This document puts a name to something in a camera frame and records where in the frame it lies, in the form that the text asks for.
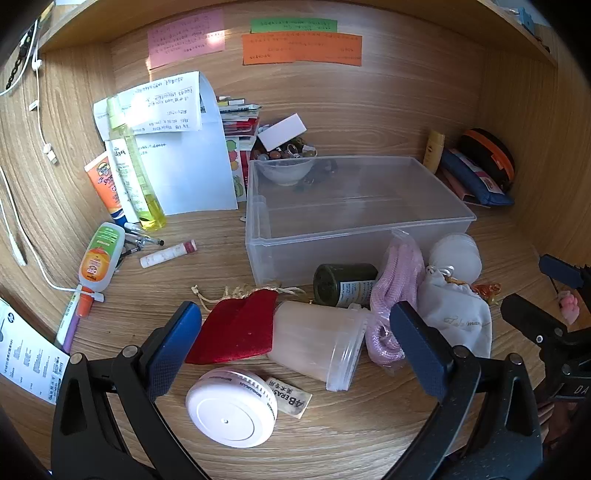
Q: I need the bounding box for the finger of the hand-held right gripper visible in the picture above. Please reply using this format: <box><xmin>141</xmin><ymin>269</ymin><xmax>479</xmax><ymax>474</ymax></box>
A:
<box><xmin>501</xmin><ymin>294</ymin><xmax>572</xmax><ymax>352</ymax></box>
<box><xmin>539</xmin><ymin>253</ymin><xmax>591</xmax><ymax>291</ymax></box>

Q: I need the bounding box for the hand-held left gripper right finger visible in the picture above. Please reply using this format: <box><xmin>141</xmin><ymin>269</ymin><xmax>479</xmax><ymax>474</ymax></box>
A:
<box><xmin>389</xmin><ymin>301</ymin><xmax>543</xmax><ymax>480</ymax></box>

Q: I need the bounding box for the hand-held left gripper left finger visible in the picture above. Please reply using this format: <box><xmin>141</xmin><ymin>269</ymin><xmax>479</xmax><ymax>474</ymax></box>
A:
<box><xmin>51</xmin><ymin>301</ymin><xmax>203</xmax><ymax>480</ymax></box>

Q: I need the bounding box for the white drawstring pouch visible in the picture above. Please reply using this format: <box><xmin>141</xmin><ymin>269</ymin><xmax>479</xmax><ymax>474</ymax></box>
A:
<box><xmin>418</xmin><ymin>265</ymin><xmax>492</xmax><ymax>358</ymax></box>

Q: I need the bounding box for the red drawstring pouch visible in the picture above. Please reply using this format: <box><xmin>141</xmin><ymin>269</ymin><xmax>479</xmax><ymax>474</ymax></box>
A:
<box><xmin>185</xmin><ymin>285</ymin><xmax>305</xmax><ymax>365</ymax></box>

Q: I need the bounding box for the pink mesh bag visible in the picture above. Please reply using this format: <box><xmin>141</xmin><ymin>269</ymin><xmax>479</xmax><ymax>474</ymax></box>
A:
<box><xmin>365</xmin><ymin>230</ymin><xmax>426</xmax><ymax>367</ymax></box>

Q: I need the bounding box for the round white tape dispenser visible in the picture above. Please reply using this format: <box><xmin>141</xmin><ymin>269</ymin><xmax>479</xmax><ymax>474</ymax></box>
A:
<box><xmin>186</xmin><ymin>368</ymin><xmax>279</xmax><ymax>448</ymax></box>

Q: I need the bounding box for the white round cotton pad pack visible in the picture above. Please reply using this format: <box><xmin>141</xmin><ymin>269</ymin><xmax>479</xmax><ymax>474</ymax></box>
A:
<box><xmin>428</xmin><ymin>233</ymin><xmax>482</xmax><ymax>283</ymax></box>

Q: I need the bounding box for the dark green bottle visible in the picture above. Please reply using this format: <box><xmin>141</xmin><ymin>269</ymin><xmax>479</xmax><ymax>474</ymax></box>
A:
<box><xmin>313</xmin><ymin>263</ymin><xmax>379</xmax><ymax>309</ymax></box>

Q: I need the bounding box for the clear cotton swab container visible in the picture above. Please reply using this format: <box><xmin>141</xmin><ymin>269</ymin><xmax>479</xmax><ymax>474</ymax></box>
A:
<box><xmin>267</xmin><ymin>300</ymin><xmax>370</xmax><ymax>392</ymax></box>

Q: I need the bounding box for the clear plastic storage box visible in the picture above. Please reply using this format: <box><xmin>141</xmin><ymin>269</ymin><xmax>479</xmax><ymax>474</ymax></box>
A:
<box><xmin>245</xmin><ymin>156</ymin><xmax>478</xmax><ymax>287</ymax></box>

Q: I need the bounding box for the wooden desktop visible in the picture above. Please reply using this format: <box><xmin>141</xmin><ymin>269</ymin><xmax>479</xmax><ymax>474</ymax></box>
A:
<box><xmin>0</xmin><ymin>175</ymin><xmax>591</xmax><ymax>480</ymax></box>

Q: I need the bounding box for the pink paw charm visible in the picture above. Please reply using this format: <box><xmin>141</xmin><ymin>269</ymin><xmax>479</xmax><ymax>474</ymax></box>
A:
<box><xmin>560</xmin><ymin>290</ymin><xmax>578</xmax><ymax>324</ymax></box>

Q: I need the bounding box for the amber wrapped trinket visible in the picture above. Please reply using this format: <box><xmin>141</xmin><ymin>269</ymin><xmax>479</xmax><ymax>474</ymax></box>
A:
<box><xmin>471</xmin><ymin>281</ymin><xmax>503</xmax><ymax>304</ymax></box>

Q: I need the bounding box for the white lip balm red cap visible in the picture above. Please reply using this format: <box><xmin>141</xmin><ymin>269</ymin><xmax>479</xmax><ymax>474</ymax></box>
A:
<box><xmin>140</xmin><ymin>239</ymin><xmax>198</xmax><ymax>268</ymax></box>

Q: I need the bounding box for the purple pen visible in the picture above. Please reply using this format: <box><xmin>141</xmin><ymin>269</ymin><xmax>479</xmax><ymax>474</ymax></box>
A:
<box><xmin>54</xmin><ymin>291</ymin><xmax>83</xmax><ymax>354</ymax></box>

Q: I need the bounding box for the white bottle orange green label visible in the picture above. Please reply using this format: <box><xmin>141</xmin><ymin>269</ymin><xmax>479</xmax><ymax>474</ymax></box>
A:
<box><xmin>76</xmin><ymin>222</ymin><xmax>126</xmax><ymax>318</ymax></box>

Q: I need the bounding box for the blue pencil pouch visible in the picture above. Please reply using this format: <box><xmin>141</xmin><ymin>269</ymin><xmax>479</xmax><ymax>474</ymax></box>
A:
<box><xmin>438</xmin><ymin>148</ymin><xmax>515</xmax><ymax>206</ymax></box>

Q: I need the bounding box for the beige eraser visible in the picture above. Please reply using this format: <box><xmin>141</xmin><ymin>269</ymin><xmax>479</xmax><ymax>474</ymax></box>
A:
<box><xmin>265</xmin><ymin>379</ymin><xmax>313</xmax><ymax>420</ymax></box>

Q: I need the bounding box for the pink flat box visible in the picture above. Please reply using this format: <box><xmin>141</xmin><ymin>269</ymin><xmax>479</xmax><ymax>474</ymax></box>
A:
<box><xmin>436</xmin><ymin>166</ymin><xmax>490</xmax><ymax>208</ymax></box>

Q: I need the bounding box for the black orange zip case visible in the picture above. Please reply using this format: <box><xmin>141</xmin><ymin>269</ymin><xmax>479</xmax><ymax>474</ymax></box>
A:
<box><xmin>457</xmin><ymin>128</ymin><xmax>515</xmax><ymax>192</ymax></box>

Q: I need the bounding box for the yellow liquid spray bottle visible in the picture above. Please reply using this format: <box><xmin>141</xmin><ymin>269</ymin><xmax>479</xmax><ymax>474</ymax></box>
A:
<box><xmin>106</xmin><ymin>96</ymin><xmax>168</xmax><ymax>232</ymax></box>

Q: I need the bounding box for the white printed leaflet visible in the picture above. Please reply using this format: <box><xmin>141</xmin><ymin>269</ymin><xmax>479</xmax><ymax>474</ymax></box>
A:
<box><xmin>0</xmin><ymin>298</ymin><xmax>70</xmax><ymax>404</ymax></box>

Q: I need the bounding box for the large white paper sheet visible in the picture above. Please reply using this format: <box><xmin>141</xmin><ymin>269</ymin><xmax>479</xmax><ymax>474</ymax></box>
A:
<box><xmin>92</xmin><ymin>71</ymin><xmax>239</xmax><ymax>216</ymax></box>

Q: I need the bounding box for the orange sunscreen tube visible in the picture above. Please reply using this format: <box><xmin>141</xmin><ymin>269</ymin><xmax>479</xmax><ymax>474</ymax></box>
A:
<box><xmin>84</xmin><ymin>154</ymin><xmax>126</xmax><ymax>227</ymax></box>

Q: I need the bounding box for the yellow tube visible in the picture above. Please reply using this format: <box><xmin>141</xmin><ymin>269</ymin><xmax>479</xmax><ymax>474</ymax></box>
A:
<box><xmin>422</xmin><ymin>130</ymin><xmax>446</xmax><ymax>175</ymax></box>

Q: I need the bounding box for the white cream tube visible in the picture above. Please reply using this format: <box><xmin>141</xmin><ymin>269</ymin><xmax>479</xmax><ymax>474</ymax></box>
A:
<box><xmin>104</xmin><ymin>138</ymin><xmax>139</xmax><ymax>223</ymax></box>

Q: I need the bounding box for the white bowl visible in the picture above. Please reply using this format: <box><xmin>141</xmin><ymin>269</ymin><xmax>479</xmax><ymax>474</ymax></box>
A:
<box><xmin>256</xmin><ymin>156</ymin><xmax>315</xmax><ymax>186</ymax></box>

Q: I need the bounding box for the stack of booklets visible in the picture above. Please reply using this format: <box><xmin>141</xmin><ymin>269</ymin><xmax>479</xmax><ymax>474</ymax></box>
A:
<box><xmin>217</xmin><ymin>95</ymin><xmax>262</xmax><ymax>139</ymax></box>

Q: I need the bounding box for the white rectangular block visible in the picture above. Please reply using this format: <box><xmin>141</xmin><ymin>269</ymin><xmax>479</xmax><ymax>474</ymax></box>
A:
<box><xmin>257</xmin><ymin>113</ymin><xmax>308</xmax><ymax>152</ymax></box>

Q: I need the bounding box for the white paper with writing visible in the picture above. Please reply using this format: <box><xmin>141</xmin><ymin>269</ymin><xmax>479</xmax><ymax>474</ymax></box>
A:
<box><xmin>117</xmin><ymin>71</ymin><xmax>204</xmax><ymax>134</ymax></box>

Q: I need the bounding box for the pink paper note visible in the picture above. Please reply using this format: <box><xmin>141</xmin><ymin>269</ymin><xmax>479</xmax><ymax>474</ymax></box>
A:
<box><xmin>148</xmin><ymin>9</ymin><xmax>225</xmax><ymax>70</ymax></box>

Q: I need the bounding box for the orange paper note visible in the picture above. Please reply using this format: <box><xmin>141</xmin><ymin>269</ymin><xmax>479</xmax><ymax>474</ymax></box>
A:
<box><xmin>242</xmin><ymin>32</ymin><xmax>363</xmax><ymax>66</ymax></box>

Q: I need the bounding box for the green paper note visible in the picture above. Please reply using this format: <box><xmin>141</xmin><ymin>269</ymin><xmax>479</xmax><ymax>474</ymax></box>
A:
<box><xmin>250</xmin><ymin>17</ymin><xmax>338</xmax><ymax>34</ymax></box>

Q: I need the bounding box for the thick white cable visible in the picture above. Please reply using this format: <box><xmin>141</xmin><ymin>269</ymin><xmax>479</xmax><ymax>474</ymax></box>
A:
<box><xmin>0</xmin><ymin>166</ymin><xmax>106</xmax><ymax>303</ymax></box>

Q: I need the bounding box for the black chain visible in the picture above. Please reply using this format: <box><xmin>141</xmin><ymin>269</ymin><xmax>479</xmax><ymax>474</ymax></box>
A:
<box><xmin>4</xmin><ymin>18</ymin><xmax>40</xmax><ymax>90</ymax></box>

